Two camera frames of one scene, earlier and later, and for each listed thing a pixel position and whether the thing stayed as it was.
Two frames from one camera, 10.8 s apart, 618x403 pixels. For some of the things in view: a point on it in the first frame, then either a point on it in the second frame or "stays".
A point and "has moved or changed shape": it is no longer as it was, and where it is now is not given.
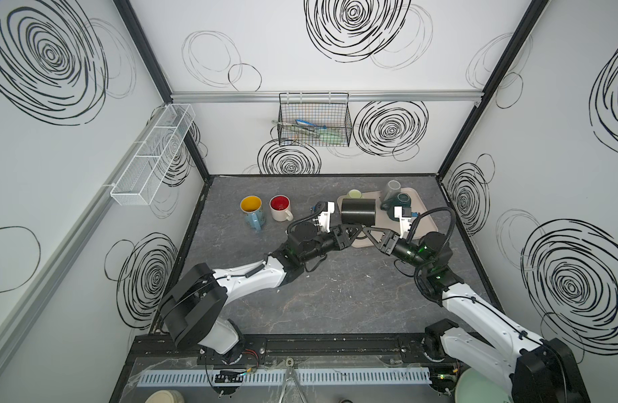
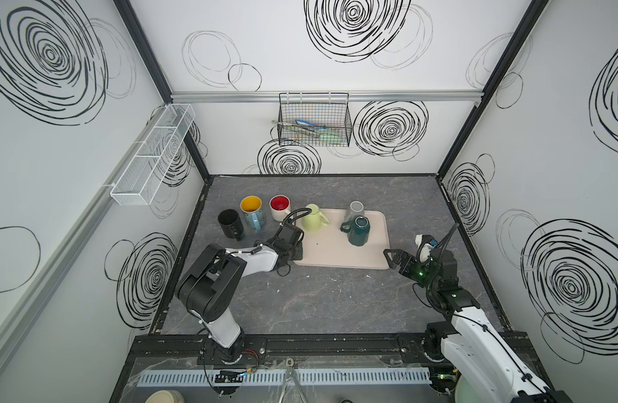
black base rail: [332, 350] stays
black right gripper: [391, 240] → [401, 255]
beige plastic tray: [426, 222] → [329, 246]
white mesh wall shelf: [144, 173] stays
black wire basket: [314, 118] stays
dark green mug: [402, 200] has moved or changed shape
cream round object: [165, 396] stays
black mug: [358, 211] → [231, 223]
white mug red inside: [280, 208] stays
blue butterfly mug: [252, 206] stays
